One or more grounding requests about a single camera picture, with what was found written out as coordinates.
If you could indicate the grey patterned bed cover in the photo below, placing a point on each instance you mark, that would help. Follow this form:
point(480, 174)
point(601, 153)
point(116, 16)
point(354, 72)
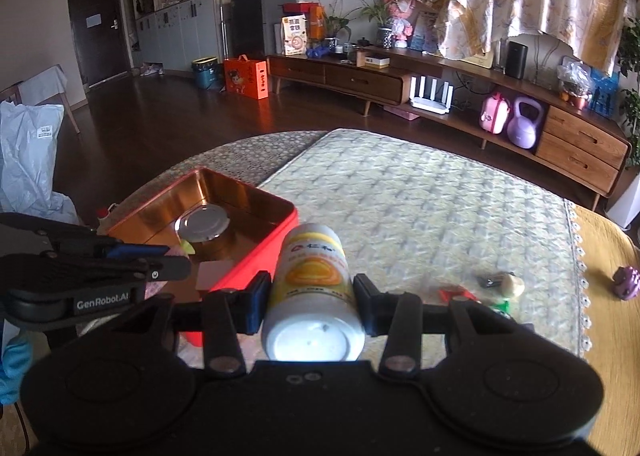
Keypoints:
point(225, 156)

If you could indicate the round gold tin can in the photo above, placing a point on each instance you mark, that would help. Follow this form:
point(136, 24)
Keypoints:
point(205, 228)

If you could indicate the small cream box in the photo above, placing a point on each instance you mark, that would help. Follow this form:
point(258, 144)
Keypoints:
point(377, 61)

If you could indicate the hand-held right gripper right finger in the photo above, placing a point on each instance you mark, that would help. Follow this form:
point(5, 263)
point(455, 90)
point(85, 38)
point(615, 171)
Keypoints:
point(364, 308)

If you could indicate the dark entrance door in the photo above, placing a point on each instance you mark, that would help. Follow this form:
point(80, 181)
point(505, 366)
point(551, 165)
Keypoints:
point(97, 31)

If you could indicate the mustard yellow blanket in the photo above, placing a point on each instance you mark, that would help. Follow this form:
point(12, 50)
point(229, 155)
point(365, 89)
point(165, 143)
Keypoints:
point(610, 336)

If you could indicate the white router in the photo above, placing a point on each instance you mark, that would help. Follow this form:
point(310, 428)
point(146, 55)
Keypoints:
point(432, 96)

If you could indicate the green small toy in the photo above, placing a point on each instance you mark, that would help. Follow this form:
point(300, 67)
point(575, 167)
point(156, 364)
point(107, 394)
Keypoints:
point(501, 308)

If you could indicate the white plastic bag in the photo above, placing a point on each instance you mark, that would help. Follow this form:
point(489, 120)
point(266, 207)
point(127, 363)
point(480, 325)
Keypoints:
point(27, 156)

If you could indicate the wooden chair with cloth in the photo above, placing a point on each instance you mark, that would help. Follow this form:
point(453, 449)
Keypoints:
point(42, 86)

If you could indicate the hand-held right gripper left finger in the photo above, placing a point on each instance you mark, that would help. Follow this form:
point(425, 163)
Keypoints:
point(258, 303)

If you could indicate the black speaker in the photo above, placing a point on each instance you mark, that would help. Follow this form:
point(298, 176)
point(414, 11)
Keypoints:
point(516, 58)

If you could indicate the red small toy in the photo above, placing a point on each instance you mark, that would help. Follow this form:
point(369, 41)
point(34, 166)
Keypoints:
point(457, 295)

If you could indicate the potted plant patterned pot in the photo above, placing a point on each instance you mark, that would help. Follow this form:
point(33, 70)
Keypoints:
point(384, 33)

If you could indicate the orange gift box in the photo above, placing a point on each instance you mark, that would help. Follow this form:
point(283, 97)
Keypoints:
point(245, 78)

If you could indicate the white yellow pill bottle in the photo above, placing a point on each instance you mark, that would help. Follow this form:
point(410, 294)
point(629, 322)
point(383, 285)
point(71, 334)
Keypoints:
point(312, 281)

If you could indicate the blue printed poster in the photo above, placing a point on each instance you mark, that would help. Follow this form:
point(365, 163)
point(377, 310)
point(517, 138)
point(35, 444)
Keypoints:
point(424, 33)

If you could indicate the pink plush doll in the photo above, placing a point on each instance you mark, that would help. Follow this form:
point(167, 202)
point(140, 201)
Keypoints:
point(402, 16)

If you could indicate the beige round toy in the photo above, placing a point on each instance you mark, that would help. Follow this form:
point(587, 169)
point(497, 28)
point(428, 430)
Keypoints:
point(514, 285)

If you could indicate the dark grey fridge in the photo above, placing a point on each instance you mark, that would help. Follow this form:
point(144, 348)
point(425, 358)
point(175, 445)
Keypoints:
point(255, 26)

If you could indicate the orange carton box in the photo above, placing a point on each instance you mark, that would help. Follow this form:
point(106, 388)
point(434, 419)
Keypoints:
point(315, 21)

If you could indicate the wooden tv console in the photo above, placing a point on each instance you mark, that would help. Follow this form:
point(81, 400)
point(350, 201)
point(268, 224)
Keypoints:
point(580, 146)

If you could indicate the pink toy backpack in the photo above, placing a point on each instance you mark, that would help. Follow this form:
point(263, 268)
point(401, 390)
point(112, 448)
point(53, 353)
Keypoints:
point(495, 113)

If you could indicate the grey wall cabinet unit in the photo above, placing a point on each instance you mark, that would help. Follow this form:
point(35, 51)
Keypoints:
point(175, 1)

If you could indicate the teal bucket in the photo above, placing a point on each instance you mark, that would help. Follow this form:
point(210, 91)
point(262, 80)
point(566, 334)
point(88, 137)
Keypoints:
point(206, 73)

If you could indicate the purple kettlebell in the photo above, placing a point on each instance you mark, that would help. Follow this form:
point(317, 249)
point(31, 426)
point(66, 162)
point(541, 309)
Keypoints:
point(525, 128)

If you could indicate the person's left hand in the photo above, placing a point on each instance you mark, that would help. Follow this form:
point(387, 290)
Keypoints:
point(12, 366)

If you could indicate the purple small toy figure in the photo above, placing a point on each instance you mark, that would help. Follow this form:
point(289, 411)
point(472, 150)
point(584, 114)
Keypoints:
point(627, 282)

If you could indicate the green plant white pot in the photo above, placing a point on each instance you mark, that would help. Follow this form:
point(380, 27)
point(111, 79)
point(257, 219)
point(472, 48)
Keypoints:
point(631, 101)

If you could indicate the dark small key fob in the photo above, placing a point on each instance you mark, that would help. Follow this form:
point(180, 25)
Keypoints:
point(491, 280)

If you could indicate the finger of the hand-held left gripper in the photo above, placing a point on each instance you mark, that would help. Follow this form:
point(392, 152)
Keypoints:
point(150, 268)
point(140, 251)

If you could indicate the blue picture frame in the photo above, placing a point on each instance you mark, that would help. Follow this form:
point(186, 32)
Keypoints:
point(605, 91)

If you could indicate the clear bag with fruit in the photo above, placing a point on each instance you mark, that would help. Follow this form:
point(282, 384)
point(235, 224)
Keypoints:
point(575, 81)

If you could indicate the quilted yellow grey blanket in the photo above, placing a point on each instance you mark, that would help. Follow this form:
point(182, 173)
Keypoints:
point(425, 216)

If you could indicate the red tin box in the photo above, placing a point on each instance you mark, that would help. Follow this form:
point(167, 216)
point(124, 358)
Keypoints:
point(250, 236)

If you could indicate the flat pink board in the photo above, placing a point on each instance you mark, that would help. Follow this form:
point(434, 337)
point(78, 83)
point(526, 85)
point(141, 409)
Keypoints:
point(402, 112)

